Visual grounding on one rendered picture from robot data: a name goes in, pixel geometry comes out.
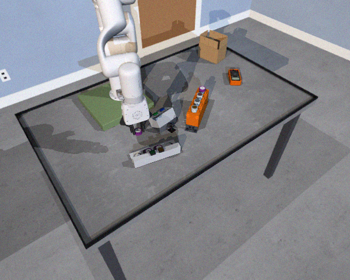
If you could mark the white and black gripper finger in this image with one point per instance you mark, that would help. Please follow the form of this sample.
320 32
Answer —
144 122
130 126

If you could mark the orange tube rack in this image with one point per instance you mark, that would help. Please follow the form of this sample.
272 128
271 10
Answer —
194 119

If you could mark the brown cardboard box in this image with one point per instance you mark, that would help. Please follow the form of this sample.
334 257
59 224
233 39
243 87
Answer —
209 48

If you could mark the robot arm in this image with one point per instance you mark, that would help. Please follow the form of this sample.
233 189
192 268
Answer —
125 66

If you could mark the grey button housing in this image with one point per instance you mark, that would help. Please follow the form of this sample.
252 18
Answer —
163 119

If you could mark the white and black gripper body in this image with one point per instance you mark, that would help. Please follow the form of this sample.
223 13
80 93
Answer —
135 113

